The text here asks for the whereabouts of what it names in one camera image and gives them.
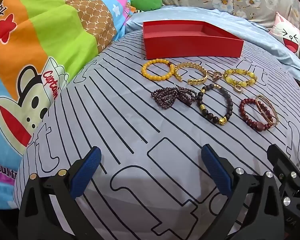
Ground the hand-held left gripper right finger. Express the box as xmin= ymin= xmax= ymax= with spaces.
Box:
xmin=201 ymin=144 xmax=286 ymax=240

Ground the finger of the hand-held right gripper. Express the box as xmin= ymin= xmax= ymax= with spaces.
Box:
xmin=267 ymin=144 xmax=300 ymax=180

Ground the yellow bead bracelet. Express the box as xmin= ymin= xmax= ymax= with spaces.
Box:
xmin=141 ymin=58 xmax=176 ymax=80

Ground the green plush toy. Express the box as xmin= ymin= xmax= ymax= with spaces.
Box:
xmin=128 ymin=0 xmax=162 ymax=12

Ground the black bead bracelet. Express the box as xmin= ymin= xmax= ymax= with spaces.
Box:
xmin=196 ymin=84 xmax=233 ymax=126

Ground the red cardboard box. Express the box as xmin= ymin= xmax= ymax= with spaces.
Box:
xmin=143 ymin=20 xmax=244 ymax=60

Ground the yellow-green bead bracelet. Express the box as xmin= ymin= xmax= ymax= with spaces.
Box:
xmin=223 ymin=68 xmax=258 ymax=88

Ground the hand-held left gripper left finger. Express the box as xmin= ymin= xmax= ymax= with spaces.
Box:
xmin=17 ymin=146 xmax=102 ymax=240

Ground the gold chain bracelet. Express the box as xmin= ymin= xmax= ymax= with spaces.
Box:
xmin=174 ymin=63 xmax=207 ymax=85

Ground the white cartoon face pillow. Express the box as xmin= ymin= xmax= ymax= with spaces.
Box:
xmin=269 ymin=11 xmax=300 ymax=54

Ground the grey striped bed sheet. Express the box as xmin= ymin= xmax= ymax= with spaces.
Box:
xmin=13 ymin=29 xmax=300 ymax=240

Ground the rose gold ring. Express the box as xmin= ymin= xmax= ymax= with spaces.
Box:
xmin=207 ymin=70 xmax=223 ymax=81

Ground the thin gold bangle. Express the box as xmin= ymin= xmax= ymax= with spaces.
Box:
xmin=255 ymin=95 xmax=279 ymax=125

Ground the red bead bracelet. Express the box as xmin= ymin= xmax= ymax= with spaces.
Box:
xmin=239 ymin=98 xmax=277 ymax=131

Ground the dark purple bead bracelet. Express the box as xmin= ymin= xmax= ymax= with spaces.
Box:
xmin=151 ymin=86 xmax=198 ymax=110

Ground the colourful cartoon monkey quilt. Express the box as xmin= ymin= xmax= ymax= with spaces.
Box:
xmin=0 ymin=0 xmax=137 ymax=210

